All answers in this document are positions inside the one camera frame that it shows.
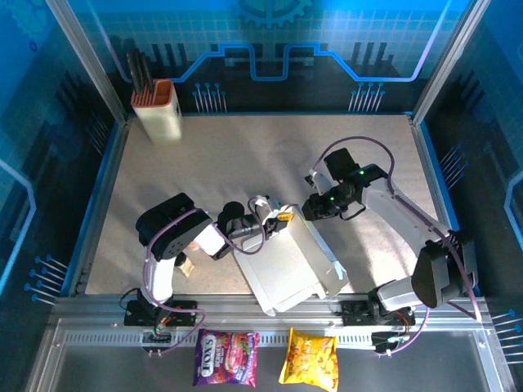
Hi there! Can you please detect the white paper box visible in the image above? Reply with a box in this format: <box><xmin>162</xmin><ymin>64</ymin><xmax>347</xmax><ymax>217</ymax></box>
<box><xmin>232</xmin><ymin>212</ymin><xmax>351</xmax><ymax>318</ymax></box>

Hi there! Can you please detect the spice jar black lid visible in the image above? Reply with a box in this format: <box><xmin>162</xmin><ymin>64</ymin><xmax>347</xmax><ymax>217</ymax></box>
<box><xmin>175</xmin><ymin>252</ymin><xmax>196</xmax><ymax>278</ymax></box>

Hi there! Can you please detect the cream knife holder orange top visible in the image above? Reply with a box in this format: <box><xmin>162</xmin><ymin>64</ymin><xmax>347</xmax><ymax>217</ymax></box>
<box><xmin>130</xmin><ymin>79</ymin><xmax>183</xmax><ymax>145</ymax></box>

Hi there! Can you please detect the yellow snack bag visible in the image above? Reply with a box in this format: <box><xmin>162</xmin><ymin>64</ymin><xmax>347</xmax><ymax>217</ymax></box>
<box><xmin>278</xmin><ymin>327</ymin><xmax>340</xmax><ymax>392</ymax></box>

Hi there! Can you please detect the purple Fox's candy bag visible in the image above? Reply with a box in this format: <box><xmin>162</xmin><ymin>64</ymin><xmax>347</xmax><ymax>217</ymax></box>
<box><xmin>192</xmin><ymin>328</ymin><xmax>261</xmax><ymax>388</ymax></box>

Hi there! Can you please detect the small black interface board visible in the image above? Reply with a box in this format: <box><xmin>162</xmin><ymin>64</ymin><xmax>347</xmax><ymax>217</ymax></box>
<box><xmin>371</xmin><ymin>330</ymin><xmax>409</xmax><ymax>355</ymax></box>
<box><xmin>141</xmin><ymin>330</ymin><xmax>172</xmax><ymax>354</ymax></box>

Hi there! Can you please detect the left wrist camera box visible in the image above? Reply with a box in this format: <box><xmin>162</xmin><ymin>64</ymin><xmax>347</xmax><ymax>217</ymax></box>
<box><xmin>248</xmin><ymin>194</ymin><xmax>283</xmax><ymax>236</ymax></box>

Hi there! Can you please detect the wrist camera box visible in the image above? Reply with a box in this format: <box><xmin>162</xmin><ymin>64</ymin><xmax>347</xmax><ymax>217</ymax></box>
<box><xmin>248</xmin><ymin>194</ymin><xmax>283</xmax><ymax>236</ymax></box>
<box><xmin>304</xmin><ymin>169</ymin><xmax>333</xmax><ymax>199</ymax></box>

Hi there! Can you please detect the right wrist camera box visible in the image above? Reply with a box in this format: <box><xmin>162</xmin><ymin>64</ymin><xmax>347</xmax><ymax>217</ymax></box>
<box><xmin>304</xmin><ymin>169</ymin><xmax>333</xmax><ymax>199</ymax></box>

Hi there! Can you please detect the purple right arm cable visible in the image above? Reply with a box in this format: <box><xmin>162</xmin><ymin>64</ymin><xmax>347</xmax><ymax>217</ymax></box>
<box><xmin>310</xmin><ymin>136</ymin><xmax>481</xmax><ymax>359</ymax></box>

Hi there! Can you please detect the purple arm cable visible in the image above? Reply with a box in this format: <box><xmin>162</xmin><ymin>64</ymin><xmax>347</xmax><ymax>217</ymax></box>
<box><xmin>142</xmin><ymin>196</ymin><xmax>270</xmax><ymax>359</ymax></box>
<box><xmin>310</xmin><ymin>136</ymin><xmax>481</xmax><ymax>359</ymax></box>

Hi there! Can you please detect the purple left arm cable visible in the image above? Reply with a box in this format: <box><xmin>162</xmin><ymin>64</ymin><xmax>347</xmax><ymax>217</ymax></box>
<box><xmin>142</xmin><ymin>196</ymin><xmax>270</xmax><ymax>359</ymax></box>

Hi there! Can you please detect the aluminium frame rail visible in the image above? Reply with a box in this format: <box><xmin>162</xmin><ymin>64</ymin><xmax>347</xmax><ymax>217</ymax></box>
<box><xmin>48</xmin><ymin>293</ymin><xmax>491</xmax><ymax>327</ymax></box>

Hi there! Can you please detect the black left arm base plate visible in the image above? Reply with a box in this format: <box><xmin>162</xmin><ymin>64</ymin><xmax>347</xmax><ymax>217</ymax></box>
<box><xmin>124</xmin><ymin>300</ymin><xmax>199</xmax><ymax>327</ymax></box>

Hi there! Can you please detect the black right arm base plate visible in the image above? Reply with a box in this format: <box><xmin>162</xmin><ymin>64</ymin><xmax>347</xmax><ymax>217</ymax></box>
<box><xmin>341</xmin><ymin>300</ymin><xmax>416</xmax><ymax>327</ymax></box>

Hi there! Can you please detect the slotted aluminium cable duct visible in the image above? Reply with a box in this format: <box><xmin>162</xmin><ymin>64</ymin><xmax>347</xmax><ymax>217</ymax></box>
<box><xmin>65</xmin><ymin>332</ymin><xmax>381</xmax><ymax>347</ymax></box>

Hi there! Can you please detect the black-handled knife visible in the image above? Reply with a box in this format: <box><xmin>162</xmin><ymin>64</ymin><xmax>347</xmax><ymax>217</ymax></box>
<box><xmin>142</xmin><ymin>55</ymin><xmax>155</xmax><ymax>93</ymax></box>
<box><xmin>136</xmin><ymin>47</ymin><xmax>149</xmax><ymax>94</ymax></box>
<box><xmin>126</xmin><ymin>49</ymin><xmax>142</xmax><ymax>95</ymax></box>

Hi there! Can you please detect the aluminium upright post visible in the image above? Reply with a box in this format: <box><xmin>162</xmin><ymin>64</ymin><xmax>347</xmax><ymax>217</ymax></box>
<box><xmin>409</xmin><ymin>0</ymin><xmax>494</xmax><ymax>126</ymax></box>
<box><xmin>43</xmin><ymin>0</ymin><xmax>132</xmax><ymax>126</ymax></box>

